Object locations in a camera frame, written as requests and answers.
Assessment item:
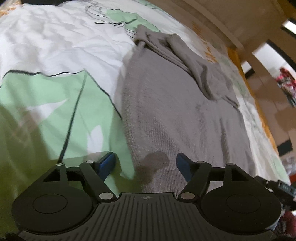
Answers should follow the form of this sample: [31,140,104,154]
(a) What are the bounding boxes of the grey knit hoodie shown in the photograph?
[121,25,255,193]

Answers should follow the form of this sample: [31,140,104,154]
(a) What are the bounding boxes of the pile of colourful clothes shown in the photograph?
[276,67,295,108]

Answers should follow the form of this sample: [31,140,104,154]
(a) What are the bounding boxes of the white leaf-print duvet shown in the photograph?
[1,1,289,235]

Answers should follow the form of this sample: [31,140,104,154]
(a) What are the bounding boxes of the wooden bed frame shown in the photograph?
[147,0,296,158]

